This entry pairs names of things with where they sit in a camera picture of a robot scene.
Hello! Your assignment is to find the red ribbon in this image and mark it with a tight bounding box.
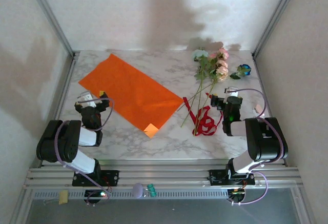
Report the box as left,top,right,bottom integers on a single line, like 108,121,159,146
182,96,223,136

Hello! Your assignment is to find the orange wrapping paper sheet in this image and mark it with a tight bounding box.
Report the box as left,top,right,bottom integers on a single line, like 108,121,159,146
78,53,185,139

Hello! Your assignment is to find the pink fake flower bunch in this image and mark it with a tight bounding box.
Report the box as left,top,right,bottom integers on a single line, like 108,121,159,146
180,47,230,128

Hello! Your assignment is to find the small circuit board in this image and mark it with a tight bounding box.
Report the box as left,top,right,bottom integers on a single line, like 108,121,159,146
84,189,110,207
227,188,247,206

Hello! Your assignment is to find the yellow binder clip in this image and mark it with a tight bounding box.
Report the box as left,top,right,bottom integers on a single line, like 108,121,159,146
43,189,69,206

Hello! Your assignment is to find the purple oval pebble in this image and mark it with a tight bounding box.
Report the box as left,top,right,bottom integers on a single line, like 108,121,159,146
132,182,144,199

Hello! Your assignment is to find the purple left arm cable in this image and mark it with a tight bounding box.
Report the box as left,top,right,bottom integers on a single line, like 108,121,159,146
54,97,115,207

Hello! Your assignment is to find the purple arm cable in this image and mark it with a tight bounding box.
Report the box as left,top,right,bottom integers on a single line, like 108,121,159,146
227,88,285,206
54,97,115,207

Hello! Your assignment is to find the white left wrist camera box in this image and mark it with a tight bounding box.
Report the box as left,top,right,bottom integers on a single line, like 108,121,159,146
77,91,97,107

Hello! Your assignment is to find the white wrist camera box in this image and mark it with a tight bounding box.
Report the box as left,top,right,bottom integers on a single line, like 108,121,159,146
224,87,243,98
77,91,97,107

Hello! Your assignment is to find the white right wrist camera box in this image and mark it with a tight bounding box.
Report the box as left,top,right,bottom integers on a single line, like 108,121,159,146
224,87,243,98

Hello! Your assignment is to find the aluminium table side rail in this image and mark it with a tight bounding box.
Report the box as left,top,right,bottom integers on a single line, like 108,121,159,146
252,53,288,165
38,52,79,168

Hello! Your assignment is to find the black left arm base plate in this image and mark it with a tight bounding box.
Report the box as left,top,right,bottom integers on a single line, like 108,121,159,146
72,170,120,187

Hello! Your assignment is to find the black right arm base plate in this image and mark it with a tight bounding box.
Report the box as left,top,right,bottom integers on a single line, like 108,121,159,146
209,169,256,187

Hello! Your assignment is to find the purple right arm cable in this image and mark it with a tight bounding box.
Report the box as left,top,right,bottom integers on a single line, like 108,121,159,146
227,88,285,206

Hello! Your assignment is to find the aluminium frame rail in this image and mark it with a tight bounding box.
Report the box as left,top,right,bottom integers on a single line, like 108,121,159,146
23,158,304,191

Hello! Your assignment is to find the aluminium frame post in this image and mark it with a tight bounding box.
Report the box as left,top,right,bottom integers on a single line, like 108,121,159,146
252,0,303,57
24,0,80,58

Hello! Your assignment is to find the grey slotted cable duct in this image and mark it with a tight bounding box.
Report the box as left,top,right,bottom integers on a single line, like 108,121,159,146
33,189,230,200

